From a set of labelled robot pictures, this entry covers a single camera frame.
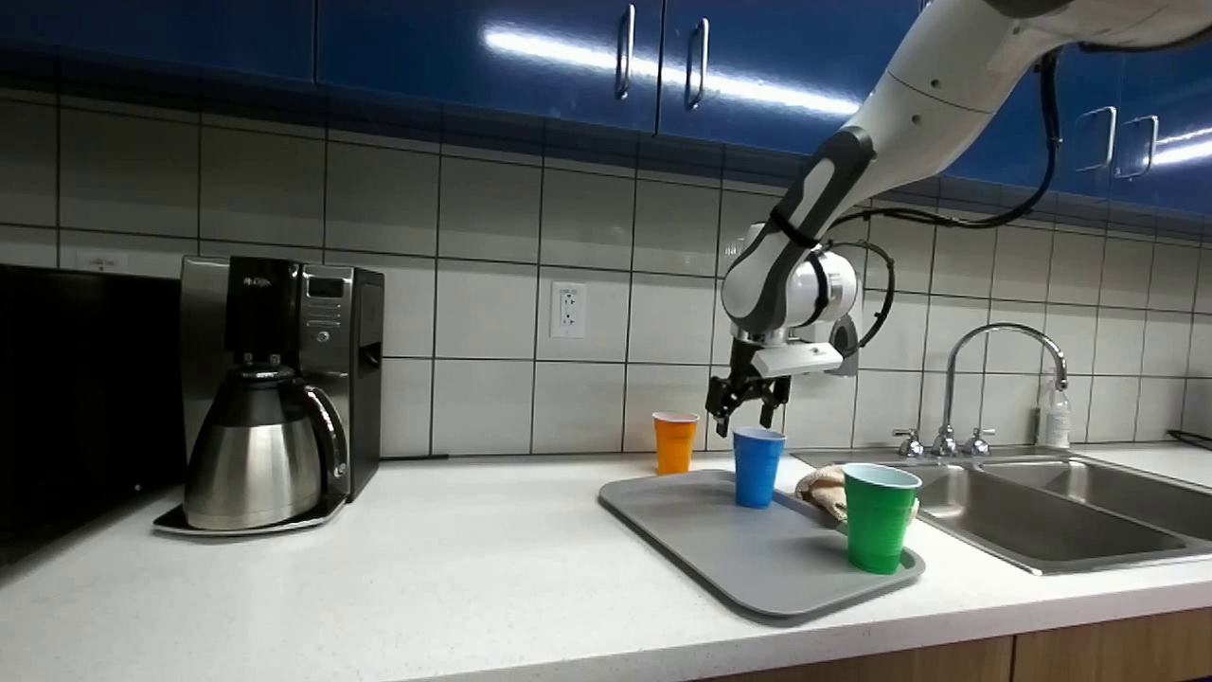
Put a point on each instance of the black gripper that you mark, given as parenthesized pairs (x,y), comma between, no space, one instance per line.
(744,384)

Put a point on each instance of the blue plastic cup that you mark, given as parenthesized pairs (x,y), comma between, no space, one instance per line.
(754,462)

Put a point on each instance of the orange plastic cup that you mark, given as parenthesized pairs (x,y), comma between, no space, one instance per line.
(674,439)

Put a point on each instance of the green plastic cup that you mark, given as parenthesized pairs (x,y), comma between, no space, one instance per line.
(879,505)

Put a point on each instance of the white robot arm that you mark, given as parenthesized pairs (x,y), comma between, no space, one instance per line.
(947,78)

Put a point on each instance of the grey plastic tray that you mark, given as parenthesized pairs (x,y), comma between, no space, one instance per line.
(778,567)

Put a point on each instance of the chrome kitchen faucet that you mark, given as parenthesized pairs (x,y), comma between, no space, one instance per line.
(981,401)

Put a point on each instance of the stainless steel double sink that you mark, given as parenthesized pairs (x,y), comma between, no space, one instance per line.
(1063,514)

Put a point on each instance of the blue upper cabinets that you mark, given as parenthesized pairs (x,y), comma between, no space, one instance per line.
(737,72)

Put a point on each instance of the black steel coffee maker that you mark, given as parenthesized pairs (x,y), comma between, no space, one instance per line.
(280,396)

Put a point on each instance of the wooden lower cabinets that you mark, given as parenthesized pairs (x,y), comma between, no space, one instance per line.
(1134,649)

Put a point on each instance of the black microwave oven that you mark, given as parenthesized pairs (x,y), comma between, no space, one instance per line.
(90,399)

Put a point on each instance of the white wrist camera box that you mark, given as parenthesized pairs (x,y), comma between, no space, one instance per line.
(797,360)

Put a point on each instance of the white wall outlet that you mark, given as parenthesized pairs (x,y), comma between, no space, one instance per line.
(566,308)

